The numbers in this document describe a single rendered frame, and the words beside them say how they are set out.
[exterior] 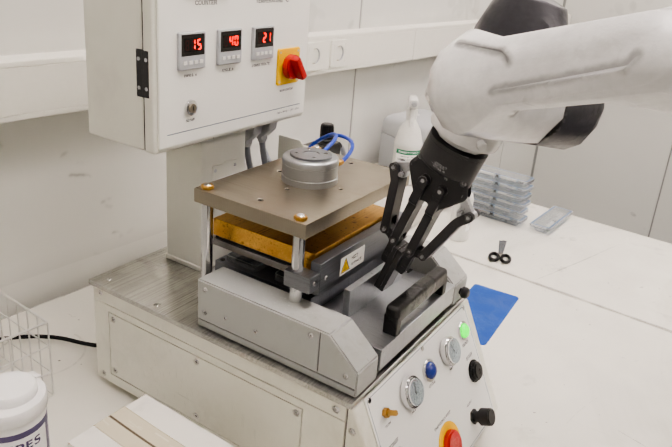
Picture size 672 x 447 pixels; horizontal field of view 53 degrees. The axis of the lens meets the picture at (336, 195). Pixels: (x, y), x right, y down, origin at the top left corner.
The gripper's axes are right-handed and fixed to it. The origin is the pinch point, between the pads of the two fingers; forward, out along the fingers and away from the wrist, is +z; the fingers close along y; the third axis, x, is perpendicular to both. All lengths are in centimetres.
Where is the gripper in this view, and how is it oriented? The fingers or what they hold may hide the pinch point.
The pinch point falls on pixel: (393, 265)
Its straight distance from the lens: 90.6
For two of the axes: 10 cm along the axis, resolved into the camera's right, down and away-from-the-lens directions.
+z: -3.5, 7.9, 4.9
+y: 7.6, 5.5, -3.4
